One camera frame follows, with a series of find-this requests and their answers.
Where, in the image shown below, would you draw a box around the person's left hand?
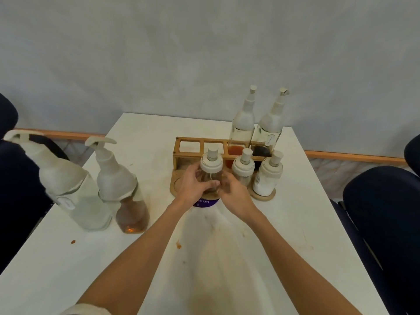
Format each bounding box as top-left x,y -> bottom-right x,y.
176,162 -> 221,210

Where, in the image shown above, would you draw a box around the person's right hand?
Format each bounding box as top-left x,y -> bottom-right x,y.
218,173 -> 261,223

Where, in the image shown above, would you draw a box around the clear glass spice jar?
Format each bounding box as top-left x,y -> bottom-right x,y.
196,146 -> 224,198

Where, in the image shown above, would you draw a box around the person's right forearm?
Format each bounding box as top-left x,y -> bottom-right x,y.
244,210 -> 363,315

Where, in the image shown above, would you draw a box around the person's left forearm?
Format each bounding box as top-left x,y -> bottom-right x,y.
77,199 -> 197,315

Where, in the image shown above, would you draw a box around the purple round sticker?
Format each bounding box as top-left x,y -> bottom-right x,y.
192,197 -> 220,208

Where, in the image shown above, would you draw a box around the glass spice jar beige contents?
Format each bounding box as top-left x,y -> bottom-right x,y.
231,148 -> 255,187

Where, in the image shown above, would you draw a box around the wooden condiment rack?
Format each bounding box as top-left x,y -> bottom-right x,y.
170,136 -> 277,202

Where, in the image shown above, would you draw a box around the glass spice jar white contents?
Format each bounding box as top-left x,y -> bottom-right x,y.
252,150 -> 284,197

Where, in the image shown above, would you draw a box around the glass bottle with red sauce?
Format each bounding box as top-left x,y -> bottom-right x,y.
228,84 -> 257,168

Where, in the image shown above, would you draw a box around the glass bottle with dark sauce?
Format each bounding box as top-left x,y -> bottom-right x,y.
251,87 -> 290,170

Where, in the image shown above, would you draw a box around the glass bottle with amber liquid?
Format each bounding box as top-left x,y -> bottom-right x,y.
85,136 -> 150,234

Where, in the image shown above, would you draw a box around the glass bottle with clear liquid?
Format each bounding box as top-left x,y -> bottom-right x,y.
3,130 -> 113,231

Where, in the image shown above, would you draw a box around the dark blue office chair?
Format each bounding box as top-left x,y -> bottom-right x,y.
330,134 -> 420,315
0,93 -> 70,274

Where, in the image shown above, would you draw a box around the white sleeve cuff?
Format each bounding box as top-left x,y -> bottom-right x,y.
61,303 -> 113,315

